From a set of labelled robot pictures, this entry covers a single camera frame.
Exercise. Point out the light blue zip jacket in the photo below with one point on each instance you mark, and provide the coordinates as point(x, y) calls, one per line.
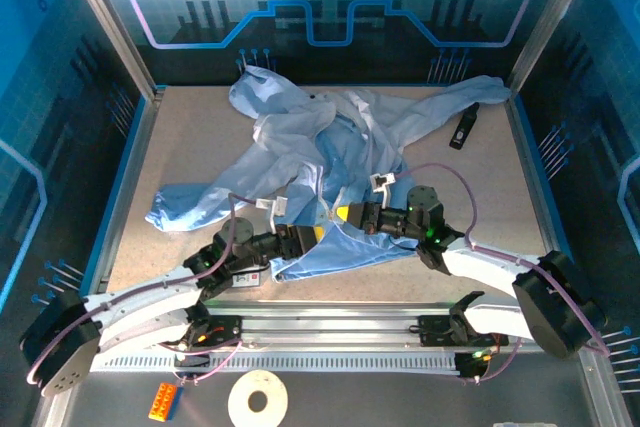
point(300, 147)

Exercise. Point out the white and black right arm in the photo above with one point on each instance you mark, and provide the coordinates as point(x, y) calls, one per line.
point(500, 272)

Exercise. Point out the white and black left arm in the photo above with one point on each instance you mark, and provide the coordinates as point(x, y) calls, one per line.
point(135, 304)

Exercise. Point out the small white card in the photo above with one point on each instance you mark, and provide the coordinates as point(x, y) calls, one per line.
point(248, 280)

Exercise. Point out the black stapler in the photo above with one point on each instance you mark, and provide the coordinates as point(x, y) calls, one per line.
point(462, 129)

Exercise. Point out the black controller board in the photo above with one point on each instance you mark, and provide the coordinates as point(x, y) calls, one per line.
point(472, 364)
point(192, 359)

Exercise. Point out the white tape roll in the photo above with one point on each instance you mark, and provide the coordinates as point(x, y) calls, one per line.
point(240, 397)

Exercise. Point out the orange and blue toy brick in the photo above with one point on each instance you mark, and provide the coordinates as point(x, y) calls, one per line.
point(162, 399)

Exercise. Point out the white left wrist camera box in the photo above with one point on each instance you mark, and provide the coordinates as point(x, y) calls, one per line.
point(272, 204)

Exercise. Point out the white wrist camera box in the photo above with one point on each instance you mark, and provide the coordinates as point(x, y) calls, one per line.
point(272, 204)
point(382, 181)

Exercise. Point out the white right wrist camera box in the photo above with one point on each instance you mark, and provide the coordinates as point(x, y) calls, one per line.
point(382, 181)

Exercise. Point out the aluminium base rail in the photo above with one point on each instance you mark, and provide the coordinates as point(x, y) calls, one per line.
point(330, 324)

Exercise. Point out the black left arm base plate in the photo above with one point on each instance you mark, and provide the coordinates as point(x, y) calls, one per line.
point(225, 329)

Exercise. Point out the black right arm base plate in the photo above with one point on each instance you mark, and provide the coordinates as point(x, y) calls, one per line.
point(435, 332)

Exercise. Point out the aluminium frame post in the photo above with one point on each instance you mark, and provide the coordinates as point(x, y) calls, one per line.
point(550, 22)
point(110, 22)

